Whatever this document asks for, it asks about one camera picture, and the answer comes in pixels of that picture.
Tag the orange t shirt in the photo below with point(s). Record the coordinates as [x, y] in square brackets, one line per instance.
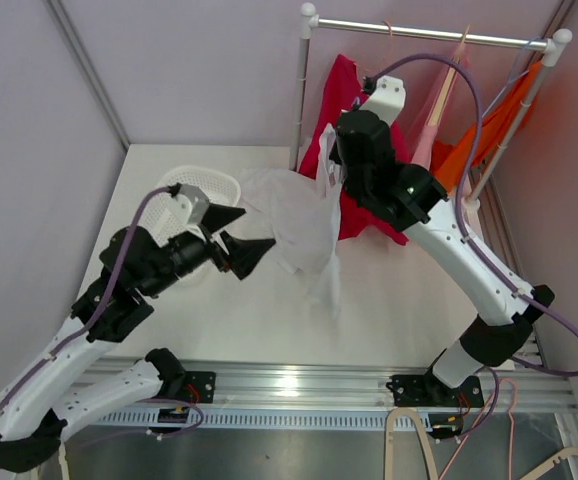
[448, 161]

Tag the white t shirt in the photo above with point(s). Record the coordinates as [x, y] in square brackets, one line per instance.
[304, 216]

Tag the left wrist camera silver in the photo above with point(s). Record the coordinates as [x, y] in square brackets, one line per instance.
[187, 203]

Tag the blue wire hanger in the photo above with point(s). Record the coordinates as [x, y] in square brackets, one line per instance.
[514, 74]

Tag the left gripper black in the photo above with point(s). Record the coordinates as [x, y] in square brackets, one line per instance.
[243, 254]

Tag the metal clothes rack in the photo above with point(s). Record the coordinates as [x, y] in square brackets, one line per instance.
[550, 49]

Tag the aluminium mounting rail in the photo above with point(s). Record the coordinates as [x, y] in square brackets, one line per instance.
[354, 388]

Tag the pink wire hanger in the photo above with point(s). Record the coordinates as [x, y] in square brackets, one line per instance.
[389, 28]

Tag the crimson red t shirt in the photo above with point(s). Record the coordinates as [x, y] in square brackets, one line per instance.
[340, 91]

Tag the beige hanger bottom right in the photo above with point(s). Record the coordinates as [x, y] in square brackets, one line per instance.
[551, 462]

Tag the white perforated plastic basket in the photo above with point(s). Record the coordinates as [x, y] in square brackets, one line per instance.
[219, 187]

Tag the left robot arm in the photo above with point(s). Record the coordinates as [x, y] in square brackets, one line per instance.
[39, 412]

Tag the pink t shirt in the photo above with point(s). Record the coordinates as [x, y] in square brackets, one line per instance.
[424, 128]

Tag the beige hanger on floor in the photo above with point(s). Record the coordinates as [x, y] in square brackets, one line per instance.
[407, 451]

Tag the beige wooden hanger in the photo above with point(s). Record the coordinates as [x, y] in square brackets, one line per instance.
[444, 90]

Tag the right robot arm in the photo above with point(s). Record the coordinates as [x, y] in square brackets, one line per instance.
[408, 198]

